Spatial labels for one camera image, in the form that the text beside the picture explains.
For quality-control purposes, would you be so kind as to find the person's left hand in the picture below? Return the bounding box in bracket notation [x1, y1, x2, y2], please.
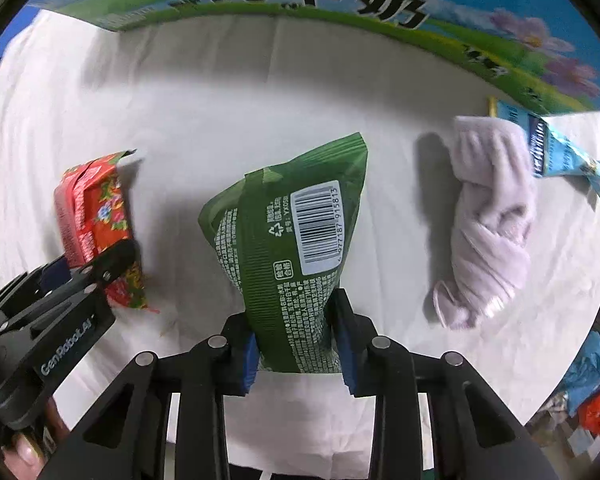
[2, 394, 72, 480]

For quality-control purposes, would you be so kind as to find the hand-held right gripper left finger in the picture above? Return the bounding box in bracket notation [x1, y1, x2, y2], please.
[54, 313, 259, 480]

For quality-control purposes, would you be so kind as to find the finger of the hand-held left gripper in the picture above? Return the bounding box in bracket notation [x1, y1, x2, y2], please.
[40, 238, 138, 301]

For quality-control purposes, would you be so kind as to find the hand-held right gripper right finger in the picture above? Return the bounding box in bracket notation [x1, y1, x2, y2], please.
[332, 289, 546, 480]

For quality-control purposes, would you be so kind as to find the blue snack packet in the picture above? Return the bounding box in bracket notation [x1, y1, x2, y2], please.
[487, 98, 600, 212]

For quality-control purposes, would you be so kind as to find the printed milk carton box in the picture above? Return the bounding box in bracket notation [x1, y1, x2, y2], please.
[0, 0, 600, 114]

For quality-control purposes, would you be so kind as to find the red floral snack packet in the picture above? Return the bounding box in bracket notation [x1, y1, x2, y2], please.
[54, 149, 160, 315]

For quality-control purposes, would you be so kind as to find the lilac rolled towel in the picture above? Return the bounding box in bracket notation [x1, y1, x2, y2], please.
[433, 116, 538, 331]

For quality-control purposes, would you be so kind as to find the blue plastic bag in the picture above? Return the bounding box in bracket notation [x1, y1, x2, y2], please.
[560, 330, 600, 416]

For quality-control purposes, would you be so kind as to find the green snack packet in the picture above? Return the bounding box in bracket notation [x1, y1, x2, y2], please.
[198, 132, 369, 375]

